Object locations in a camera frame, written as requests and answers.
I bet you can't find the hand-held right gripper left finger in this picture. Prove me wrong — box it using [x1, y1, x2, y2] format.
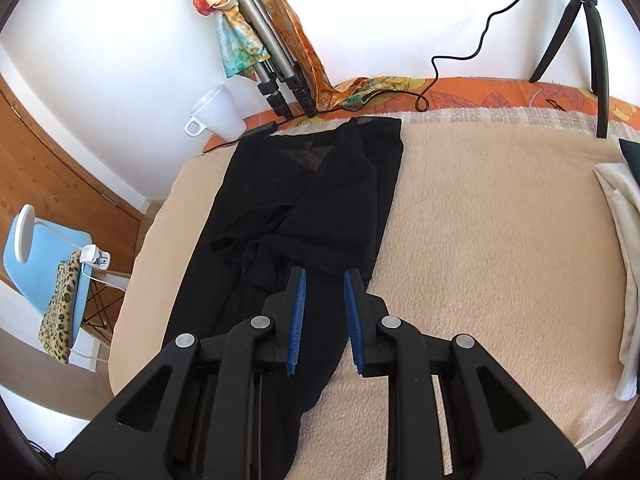
[55, 266, 307, 480]

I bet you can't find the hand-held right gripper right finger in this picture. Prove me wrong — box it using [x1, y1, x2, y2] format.
[343, 269, 586, 480]

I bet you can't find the black sheer garment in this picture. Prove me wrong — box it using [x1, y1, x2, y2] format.
[162, 116, 405, 480]

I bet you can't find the beige fleece blanket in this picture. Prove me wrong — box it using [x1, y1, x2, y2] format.
[107, 120, 640, 480]

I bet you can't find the white charger plug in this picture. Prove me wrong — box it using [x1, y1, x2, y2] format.
[80, 244, 112, 270]

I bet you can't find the leopard print cloth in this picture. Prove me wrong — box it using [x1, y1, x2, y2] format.
[39, 251, 83, 365]

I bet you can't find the light blue chair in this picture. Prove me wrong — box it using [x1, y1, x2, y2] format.
[2, 205, 133, 361]

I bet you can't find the orange leaf-print bedsheet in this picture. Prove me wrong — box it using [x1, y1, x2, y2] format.
[202, 76, 640, 156]

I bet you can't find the orange satin cloth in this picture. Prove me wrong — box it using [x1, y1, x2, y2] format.
[240, 0, 416, 111]

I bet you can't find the colourful floral scarf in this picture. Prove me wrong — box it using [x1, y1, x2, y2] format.
[176, 0, 271, 80]

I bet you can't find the wooden door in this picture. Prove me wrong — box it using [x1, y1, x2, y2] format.
[0, 72, 146, 256]

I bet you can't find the white oval object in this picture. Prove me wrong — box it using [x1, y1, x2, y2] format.
[12, 205, 37, 264]

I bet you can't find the silver tripod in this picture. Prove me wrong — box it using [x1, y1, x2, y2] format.
[202, 0, 318, 118]

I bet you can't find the dark green garment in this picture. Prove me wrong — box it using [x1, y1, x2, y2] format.
[619, 137, 640, 181]

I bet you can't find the white strappy garment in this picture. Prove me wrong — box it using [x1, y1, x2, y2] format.
[593, 162, 640, 402]

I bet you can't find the thin black cable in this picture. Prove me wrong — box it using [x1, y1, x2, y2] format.
[202, 0, 548, 156]

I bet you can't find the black ring light tripod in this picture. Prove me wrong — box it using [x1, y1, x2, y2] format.
[529, 0, 612, 140]

